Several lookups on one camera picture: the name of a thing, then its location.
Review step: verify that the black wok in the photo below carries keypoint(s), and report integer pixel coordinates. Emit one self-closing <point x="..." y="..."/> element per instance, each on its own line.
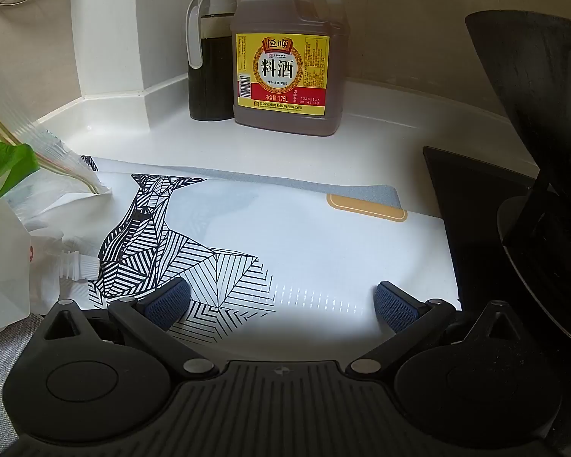
<point x="552" y="104"/>

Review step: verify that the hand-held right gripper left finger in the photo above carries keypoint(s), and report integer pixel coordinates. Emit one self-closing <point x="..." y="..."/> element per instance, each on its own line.
<point x="169" y="302"/>

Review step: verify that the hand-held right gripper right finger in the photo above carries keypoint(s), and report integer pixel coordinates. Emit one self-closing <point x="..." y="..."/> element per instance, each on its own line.
<point x="394" y="304"/>

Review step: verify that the black glass stove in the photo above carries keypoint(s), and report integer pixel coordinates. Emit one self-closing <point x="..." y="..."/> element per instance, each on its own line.
<point x="466" y="200"/>

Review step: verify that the white crumpled wrapper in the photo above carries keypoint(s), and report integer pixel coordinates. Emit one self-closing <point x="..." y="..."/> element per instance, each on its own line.
<point x="62" y="209"/>

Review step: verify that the dark soy sauce dispenser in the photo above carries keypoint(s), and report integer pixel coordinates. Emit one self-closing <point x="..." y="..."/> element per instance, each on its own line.
<point x="211" y="81"/>

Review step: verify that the white printed mat grey underside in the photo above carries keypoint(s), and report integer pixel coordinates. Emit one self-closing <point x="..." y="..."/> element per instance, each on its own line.
<point x="314" y="247"/>

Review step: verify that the translucent white spout pouch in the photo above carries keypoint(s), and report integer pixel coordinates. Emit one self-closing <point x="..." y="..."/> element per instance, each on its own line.
<point x="9" y="271"/>

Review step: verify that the brown cooking wine jug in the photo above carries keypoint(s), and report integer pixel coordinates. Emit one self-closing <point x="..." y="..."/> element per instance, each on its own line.
<point x="290" y="14"/>

